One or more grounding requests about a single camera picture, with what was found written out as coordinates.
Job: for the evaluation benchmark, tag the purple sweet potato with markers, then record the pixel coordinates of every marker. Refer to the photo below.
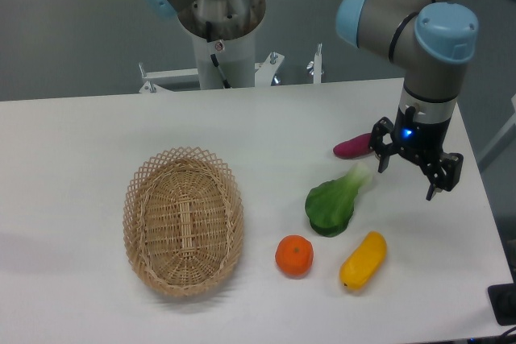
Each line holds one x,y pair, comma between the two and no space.
353,148

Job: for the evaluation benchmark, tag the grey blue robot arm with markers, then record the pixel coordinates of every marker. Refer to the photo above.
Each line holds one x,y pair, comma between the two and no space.
432,40

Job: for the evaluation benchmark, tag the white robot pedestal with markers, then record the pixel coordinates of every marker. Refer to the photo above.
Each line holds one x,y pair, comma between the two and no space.
223,34

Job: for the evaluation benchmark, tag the black device at edge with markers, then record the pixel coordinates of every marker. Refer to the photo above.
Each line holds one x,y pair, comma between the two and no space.
502,300

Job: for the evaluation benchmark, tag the white frame at right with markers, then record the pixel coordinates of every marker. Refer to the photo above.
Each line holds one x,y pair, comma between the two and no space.
498,142

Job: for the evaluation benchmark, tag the yellow mango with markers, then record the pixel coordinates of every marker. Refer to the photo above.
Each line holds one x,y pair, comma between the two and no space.
363,263

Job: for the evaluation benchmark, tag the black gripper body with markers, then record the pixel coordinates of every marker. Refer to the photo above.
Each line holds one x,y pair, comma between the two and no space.
420,143

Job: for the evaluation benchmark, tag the orange tangerine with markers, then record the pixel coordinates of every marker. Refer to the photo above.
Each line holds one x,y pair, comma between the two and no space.
294,256

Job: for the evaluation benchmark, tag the green leafy vegetable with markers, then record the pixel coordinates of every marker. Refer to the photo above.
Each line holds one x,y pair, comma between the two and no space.
330,206

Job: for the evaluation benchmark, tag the woven wicker basket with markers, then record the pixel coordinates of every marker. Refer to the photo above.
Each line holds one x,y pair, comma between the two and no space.
183,223

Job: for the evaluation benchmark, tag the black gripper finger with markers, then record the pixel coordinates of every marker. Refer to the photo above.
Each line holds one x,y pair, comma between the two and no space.
382,150
442,170

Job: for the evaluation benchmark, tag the white metal base frame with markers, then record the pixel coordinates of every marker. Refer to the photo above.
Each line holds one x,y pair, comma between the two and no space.
266,74

